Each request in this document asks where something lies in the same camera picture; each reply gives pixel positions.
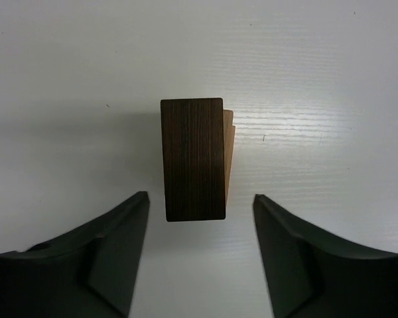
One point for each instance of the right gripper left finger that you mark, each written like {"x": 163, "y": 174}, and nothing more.
{"x": 89, "y": 271}

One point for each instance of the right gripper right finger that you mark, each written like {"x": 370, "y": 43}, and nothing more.
{"x": 311, "y": 272}

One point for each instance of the dark wood arch block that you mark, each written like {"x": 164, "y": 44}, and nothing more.
{"x": 193, "y": 159}

